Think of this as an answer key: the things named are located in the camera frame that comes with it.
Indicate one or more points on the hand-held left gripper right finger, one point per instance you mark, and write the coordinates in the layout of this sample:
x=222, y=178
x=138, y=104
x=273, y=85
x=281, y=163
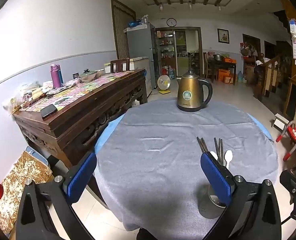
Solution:
x=215, y=177

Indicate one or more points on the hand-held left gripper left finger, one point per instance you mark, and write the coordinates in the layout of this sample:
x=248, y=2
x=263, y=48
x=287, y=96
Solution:
x=80, y=177

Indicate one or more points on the metal utensil holder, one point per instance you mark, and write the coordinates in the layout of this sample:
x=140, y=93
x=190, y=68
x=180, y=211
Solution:
x=210, y=211

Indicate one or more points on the white plastic spoon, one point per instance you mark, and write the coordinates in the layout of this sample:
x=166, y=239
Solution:
x=214, y=155
x=229, y=155

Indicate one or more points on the blue plastic stool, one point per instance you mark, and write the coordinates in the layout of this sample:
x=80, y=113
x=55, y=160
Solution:
x=38, y=156

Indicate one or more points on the blue table cover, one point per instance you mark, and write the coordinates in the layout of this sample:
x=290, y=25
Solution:
x=105, y=135

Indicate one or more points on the grey tablecloth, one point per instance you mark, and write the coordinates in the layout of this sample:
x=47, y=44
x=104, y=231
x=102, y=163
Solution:
x=162, y=155

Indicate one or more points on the carved wooden sideboard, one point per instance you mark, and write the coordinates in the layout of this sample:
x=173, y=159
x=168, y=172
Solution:
x=88, y=120

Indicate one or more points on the red child chair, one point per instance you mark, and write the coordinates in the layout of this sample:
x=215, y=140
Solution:
x=295, y=131

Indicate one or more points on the gold patterned cloth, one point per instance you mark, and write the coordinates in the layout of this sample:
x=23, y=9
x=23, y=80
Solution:
x=15, y=180

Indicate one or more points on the small white stool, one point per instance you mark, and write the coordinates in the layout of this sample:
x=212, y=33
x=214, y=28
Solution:
x=280, y=121

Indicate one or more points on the black phone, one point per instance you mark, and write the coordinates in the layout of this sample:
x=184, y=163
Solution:
x=48, y=111

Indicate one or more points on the gold electric kettle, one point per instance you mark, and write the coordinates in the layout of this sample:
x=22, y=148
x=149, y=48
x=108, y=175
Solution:
x=187, y=97

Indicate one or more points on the checkered table runner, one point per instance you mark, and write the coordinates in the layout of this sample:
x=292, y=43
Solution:
x=88, y=87

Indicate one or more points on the pile of snack packets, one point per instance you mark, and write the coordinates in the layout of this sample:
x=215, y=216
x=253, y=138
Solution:
x=28, y=93

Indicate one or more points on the orange cardboard boxes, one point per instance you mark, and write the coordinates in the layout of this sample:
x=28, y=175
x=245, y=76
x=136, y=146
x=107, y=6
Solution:
x=225, y=76

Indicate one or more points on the lidded bowl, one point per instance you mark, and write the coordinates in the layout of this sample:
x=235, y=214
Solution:
x=88, y=75

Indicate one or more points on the purple bottle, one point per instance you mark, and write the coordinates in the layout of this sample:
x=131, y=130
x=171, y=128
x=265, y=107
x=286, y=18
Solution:
x=55, y=77

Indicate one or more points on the blue bottle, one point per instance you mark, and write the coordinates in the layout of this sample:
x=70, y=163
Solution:
x=61, y=76

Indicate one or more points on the clear water jug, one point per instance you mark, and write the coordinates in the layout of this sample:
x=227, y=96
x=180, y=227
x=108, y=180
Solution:
x=240, y=76

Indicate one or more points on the glass bowl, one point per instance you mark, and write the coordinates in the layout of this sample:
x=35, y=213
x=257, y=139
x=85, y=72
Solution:
x=99, y=73

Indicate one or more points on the small white fan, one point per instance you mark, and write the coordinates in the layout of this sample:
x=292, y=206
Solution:
x=164, y=82

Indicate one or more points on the wooden stair railing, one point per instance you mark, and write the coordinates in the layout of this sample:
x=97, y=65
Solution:
x=265, y=77

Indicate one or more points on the dark wooden table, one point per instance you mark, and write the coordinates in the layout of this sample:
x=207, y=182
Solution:
x=212, y=65

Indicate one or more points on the blue water jug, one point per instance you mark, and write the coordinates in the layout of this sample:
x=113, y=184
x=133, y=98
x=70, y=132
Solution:
x=171, y=73

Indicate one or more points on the flat orange box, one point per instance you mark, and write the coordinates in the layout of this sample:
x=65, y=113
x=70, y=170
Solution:
x=230, y=60

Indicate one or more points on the wooden chair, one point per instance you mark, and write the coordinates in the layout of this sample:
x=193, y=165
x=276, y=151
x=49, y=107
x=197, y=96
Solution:
x=119, y=65

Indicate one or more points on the metal basin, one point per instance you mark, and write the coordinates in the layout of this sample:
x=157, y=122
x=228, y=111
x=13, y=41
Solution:
x=217, y=57

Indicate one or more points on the white chest freezer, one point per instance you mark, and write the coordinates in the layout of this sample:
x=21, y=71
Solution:
x=140, y=66

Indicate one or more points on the hanging bags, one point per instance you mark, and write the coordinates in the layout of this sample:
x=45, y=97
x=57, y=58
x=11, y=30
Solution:
x=247, y=50

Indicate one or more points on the framed picture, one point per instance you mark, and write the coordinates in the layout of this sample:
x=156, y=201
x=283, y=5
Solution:
x=223, y=35

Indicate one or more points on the grey refrigerator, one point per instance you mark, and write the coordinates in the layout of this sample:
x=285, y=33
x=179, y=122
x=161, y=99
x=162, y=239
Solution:
x=140, y=42

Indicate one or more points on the brown curtain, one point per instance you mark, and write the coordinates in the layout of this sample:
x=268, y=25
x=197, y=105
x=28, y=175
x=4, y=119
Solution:
x=121, y=30

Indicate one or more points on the spray bottle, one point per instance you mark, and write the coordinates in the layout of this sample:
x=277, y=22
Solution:
x=145, y=19

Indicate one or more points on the round wall clock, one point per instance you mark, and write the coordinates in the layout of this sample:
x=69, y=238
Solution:
x=171, y=22

